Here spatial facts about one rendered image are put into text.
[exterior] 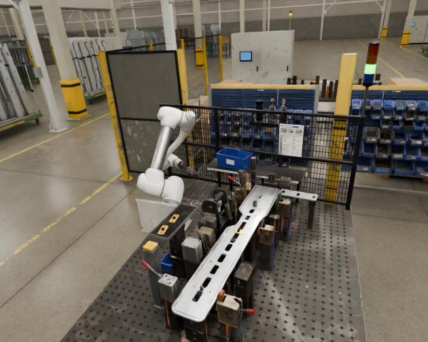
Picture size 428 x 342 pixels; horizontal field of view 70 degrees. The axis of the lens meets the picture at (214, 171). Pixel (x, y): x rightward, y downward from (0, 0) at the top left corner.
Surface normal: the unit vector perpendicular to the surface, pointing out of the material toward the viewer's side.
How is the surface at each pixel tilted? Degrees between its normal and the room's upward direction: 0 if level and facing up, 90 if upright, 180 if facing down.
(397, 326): 0
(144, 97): 91
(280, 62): 90
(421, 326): 0
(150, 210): 90
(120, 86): 90
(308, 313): 0
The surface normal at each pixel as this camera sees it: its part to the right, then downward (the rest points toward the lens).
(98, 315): -0.05, -0.90
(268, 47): -0.32, 0.43
